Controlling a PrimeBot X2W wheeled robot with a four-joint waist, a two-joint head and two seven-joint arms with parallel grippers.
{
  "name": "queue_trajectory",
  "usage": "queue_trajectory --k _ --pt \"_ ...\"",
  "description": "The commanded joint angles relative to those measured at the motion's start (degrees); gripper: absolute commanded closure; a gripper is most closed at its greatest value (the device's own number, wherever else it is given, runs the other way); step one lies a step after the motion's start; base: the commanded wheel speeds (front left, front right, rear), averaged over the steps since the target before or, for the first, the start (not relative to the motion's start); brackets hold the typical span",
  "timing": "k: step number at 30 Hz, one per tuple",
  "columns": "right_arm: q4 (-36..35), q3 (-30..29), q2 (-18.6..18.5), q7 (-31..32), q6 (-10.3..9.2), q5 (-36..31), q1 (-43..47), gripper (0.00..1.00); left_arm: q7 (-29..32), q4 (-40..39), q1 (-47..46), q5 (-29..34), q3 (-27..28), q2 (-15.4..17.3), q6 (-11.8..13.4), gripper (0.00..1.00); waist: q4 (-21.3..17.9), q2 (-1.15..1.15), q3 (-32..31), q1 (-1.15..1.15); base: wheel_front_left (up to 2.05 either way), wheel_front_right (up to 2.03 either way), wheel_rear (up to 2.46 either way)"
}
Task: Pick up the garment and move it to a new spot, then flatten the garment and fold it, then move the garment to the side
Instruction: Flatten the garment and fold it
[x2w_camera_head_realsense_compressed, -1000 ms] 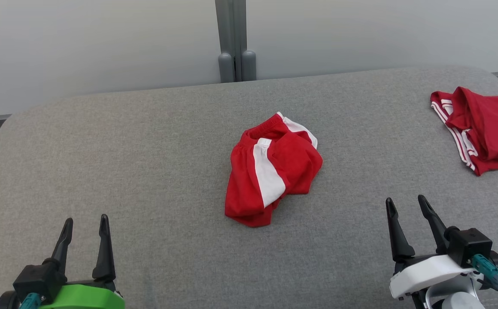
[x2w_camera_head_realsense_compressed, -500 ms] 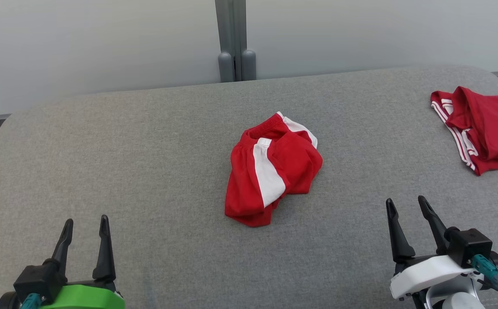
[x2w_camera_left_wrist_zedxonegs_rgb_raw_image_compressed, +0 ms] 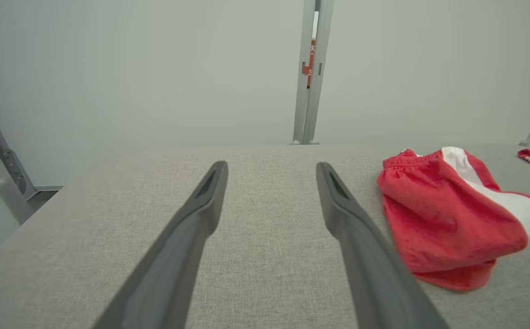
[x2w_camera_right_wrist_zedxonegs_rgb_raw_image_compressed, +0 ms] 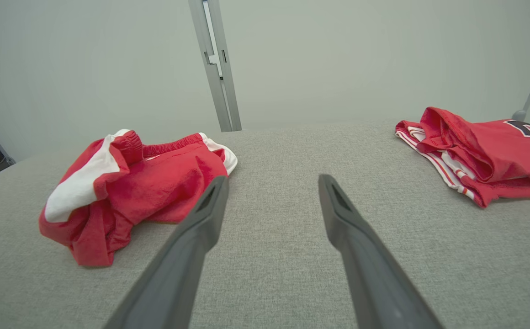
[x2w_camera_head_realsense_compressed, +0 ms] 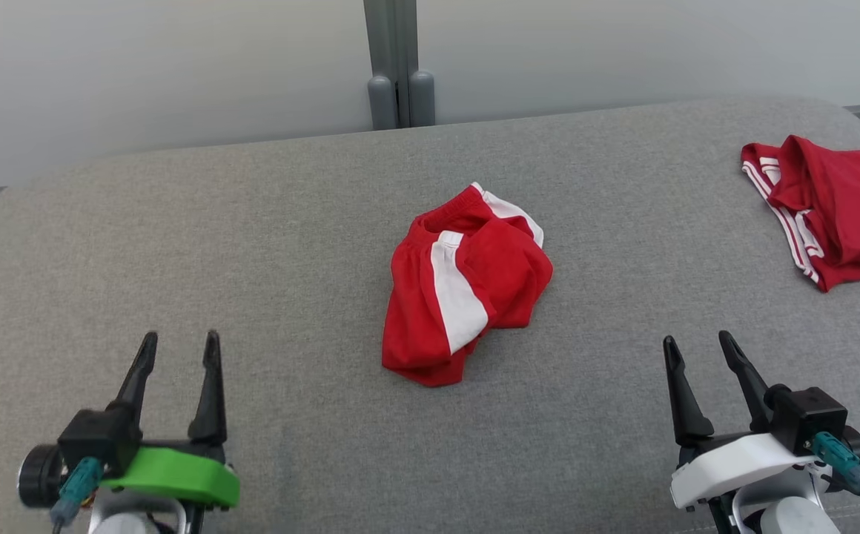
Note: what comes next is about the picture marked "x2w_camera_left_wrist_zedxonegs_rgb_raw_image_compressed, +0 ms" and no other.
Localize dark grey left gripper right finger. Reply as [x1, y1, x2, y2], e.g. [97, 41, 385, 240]
[316, 162, 449, 329]

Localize red printed sign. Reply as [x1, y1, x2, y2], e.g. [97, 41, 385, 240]
[302, 38, 317, 89]

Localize red shorts with white stripe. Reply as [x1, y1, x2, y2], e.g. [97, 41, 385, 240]
[376, 146, 530, 292]

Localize grey double metal post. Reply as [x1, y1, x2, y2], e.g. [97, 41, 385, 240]
[291, 0, 335, 146]

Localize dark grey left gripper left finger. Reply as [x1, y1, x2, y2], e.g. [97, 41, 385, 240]
[92, 160, 229, 329]

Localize grey metal frame with curved leg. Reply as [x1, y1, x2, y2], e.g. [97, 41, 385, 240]
[0, 73, 64, 224]

